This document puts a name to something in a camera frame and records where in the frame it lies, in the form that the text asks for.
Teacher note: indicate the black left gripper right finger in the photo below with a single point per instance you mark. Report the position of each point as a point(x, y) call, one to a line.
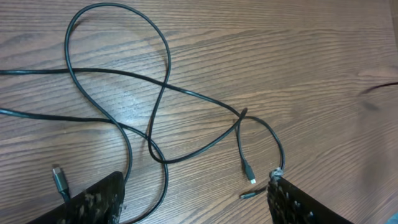
point(288, 204)

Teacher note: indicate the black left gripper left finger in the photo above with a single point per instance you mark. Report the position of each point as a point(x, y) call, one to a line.
point(99, 204)

